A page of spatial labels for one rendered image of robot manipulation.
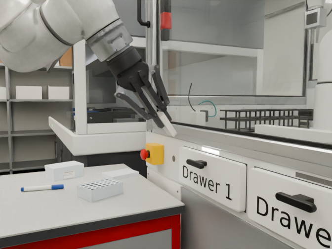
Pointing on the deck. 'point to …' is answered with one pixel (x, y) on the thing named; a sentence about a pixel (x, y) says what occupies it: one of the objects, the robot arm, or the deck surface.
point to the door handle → (141, 15)
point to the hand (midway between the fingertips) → (165, 124)
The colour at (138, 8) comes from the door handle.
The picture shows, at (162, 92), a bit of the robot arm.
